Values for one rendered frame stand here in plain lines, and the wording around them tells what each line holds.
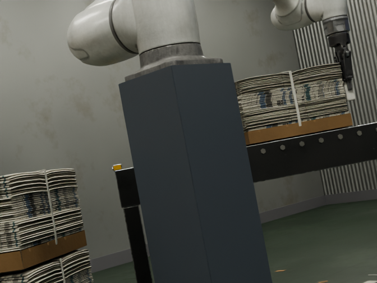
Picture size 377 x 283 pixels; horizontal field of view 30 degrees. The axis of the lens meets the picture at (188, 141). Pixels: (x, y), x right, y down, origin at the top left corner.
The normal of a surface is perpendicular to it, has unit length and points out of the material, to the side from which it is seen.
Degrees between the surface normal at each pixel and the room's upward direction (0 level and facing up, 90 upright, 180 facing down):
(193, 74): 90
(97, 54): 140
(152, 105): 90
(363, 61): 90
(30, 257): 92
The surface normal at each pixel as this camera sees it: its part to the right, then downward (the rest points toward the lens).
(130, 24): -0.69, 0.16
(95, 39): -0.54, 0.38
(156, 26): -0.24, 0.05
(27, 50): 0.67, -0.15
